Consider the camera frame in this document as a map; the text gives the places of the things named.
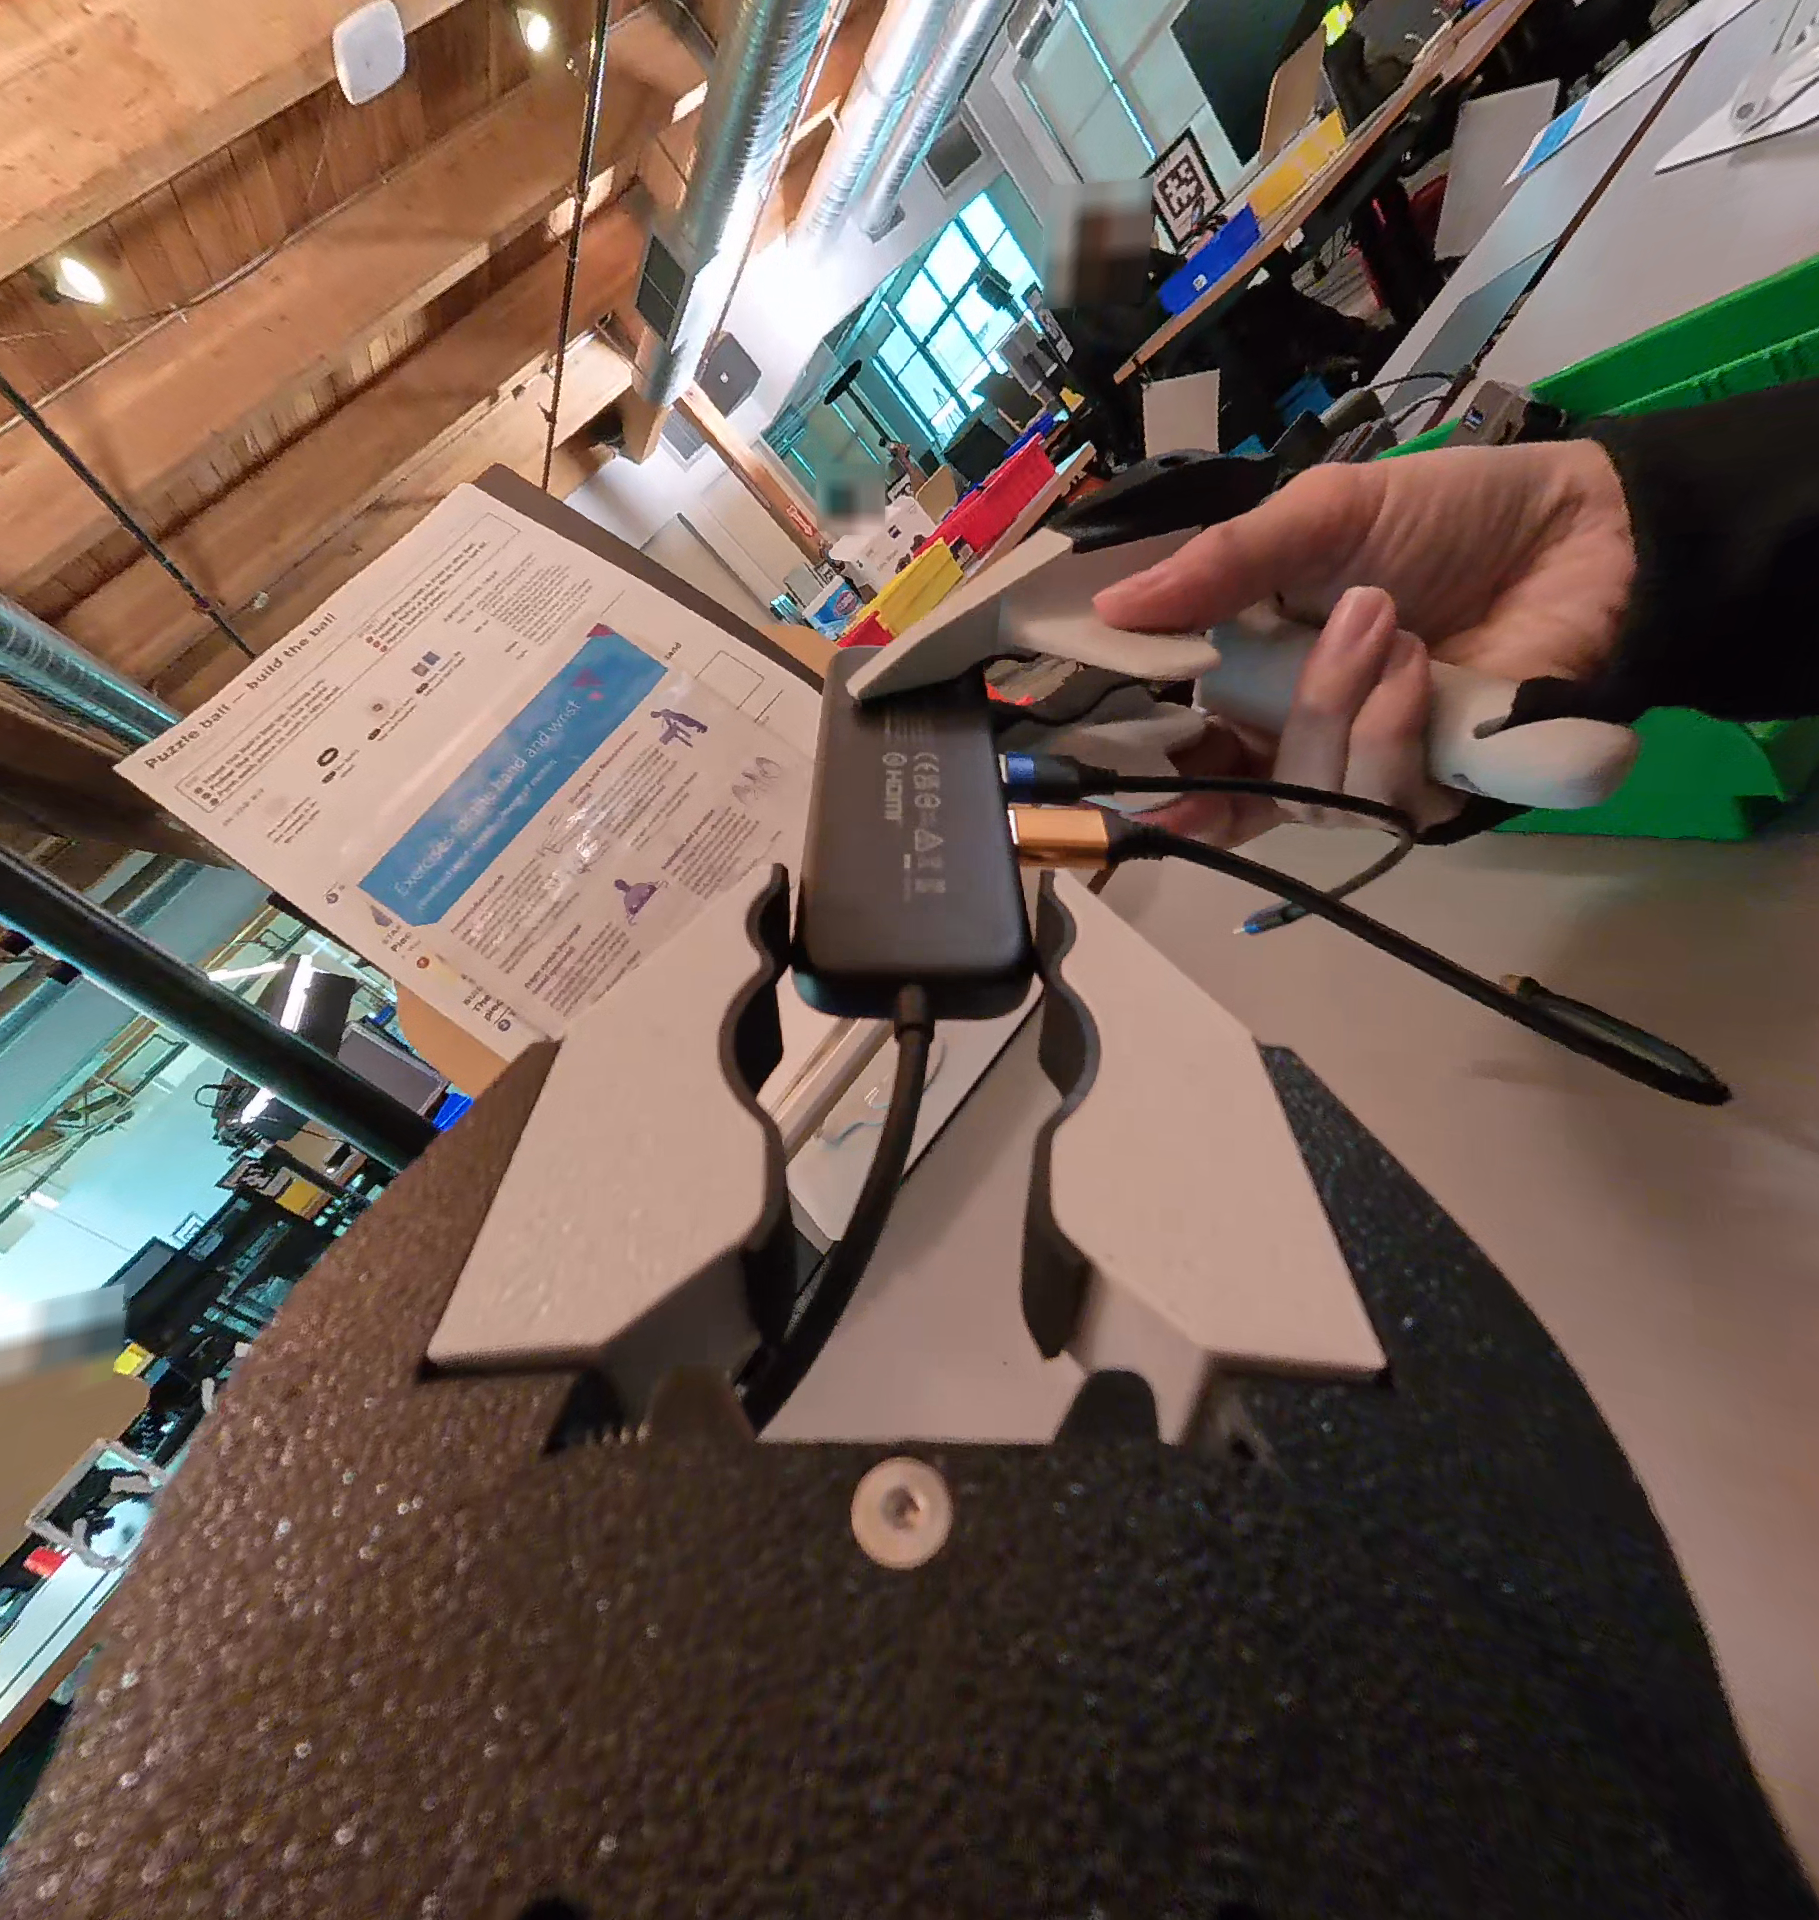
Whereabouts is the silver ceiling duct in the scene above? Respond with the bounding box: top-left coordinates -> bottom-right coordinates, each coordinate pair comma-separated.
0,567 -> 179,746
631,0 -> 869,410
806,0 -> 1034,238

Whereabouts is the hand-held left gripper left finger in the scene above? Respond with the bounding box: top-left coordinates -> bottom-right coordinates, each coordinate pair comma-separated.
425,866 -> 798,1434

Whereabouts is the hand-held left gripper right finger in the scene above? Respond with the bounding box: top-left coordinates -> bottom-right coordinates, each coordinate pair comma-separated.
1021,869 -> 1391,1442

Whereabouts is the small blue storage bin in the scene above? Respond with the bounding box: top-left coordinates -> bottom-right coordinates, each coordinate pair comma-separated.
1156,209 -> 1264,314

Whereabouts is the black metal pole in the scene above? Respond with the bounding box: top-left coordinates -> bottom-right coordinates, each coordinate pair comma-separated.
0,809 -> 438,1175

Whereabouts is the grey usb adapter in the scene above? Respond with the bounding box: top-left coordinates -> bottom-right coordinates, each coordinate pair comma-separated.
1461,378 -> 1571,446

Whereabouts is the black usb hub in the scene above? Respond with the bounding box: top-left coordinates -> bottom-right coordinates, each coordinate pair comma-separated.
788,646 -> 1036,1022

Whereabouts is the red storage bin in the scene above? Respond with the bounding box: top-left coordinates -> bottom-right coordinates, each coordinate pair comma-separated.
930,443 -> 1052,557

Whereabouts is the black cable blue plug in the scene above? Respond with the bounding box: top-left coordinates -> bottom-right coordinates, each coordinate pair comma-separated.
1000,750 -> 1420,940

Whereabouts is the white divider panel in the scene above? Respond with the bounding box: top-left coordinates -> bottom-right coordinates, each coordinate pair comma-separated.
1433,77 -> 1564,265

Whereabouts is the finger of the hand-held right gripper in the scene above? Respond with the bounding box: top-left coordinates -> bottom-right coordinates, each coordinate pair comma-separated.
1021,694 -> 1211,774
846,525 -> 1224,706

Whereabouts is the yellow storage bin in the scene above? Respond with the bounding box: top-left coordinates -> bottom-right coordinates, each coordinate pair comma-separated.
846,540 -> 970,639

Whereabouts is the person's right hand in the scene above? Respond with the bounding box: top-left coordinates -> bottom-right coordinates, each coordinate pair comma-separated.
1094,439 -> 1640,844

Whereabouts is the fiducial tag board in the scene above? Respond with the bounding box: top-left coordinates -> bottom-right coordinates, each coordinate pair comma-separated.
1147,131 -> 1225,249

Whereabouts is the white ceiling access point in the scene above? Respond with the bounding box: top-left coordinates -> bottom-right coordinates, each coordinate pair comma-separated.
330,0 -> 407,105

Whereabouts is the black cable gold plug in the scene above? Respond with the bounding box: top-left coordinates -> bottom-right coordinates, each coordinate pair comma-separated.
1005,802 -> 1734,1109

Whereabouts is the printed instruction sheet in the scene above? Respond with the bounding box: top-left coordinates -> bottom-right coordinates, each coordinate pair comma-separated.
113,483 -> 827,1043

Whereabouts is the green plastic bin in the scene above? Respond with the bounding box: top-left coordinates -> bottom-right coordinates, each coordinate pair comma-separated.
1374,232 -> 1819,844

